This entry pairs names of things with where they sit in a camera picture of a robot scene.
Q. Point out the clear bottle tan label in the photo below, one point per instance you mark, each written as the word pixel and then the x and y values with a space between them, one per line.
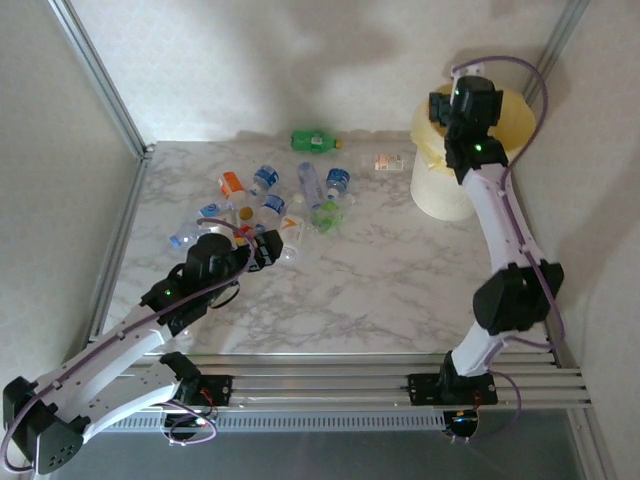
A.
pixel 387 161

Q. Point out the crushed bottle green label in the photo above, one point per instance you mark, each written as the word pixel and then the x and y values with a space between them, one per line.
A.
pixel 327 215

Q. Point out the yellow bin liner bag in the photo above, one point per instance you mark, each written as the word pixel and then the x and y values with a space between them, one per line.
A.
pixel 515 115

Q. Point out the aluminium frame post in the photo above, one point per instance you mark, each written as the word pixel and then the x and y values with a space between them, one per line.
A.
pixel 102 75
pixel 555 45

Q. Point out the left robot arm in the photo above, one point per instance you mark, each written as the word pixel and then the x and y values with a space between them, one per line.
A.
pixel 125 342

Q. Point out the white bottle orange label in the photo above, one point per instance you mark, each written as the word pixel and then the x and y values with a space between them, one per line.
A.
pixel 230 184

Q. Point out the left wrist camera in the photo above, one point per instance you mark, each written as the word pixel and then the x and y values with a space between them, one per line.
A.
pixel 222 229

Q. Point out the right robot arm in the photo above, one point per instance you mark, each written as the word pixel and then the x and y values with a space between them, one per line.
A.
pixel 495 225

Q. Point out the large clear bottle cyan label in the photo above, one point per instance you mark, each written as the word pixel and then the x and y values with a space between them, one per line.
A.
pixel 210 209

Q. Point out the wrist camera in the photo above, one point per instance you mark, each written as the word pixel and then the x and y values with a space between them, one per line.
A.
pixel 467 70
pixel 222 229

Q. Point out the white bottle orange seven print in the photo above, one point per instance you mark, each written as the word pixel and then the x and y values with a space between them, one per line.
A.
pixel 292 227

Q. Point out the blue label bottle white cap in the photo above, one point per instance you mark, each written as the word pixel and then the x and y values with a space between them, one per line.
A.
pixel 337 179
pixel 265 176

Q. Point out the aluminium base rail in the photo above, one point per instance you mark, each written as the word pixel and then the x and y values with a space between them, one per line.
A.
pixel 325 385

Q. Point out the green plastic bottle yellow cap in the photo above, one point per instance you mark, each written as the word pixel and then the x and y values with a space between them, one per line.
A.
pixel 312 141

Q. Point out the clear bottle amber cap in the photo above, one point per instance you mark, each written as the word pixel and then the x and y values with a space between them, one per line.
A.
pixel 246 213

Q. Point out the tall clear plastic bottle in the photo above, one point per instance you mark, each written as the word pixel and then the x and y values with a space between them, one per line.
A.
pixel 310 182

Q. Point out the cream plastic bin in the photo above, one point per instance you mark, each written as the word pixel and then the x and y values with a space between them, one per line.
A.
pixel 435 195

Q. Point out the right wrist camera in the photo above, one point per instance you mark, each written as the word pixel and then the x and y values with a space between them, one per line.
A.
pixel 467 70

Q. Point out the aluminium frame rail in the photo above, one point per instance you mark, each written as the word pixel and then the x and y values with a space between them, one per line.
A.
pixel 120 250

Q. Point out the black controller board with LED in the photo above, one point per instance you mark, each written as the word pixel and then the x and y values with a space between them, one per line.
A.
pixel 197 422
pixel 462 425

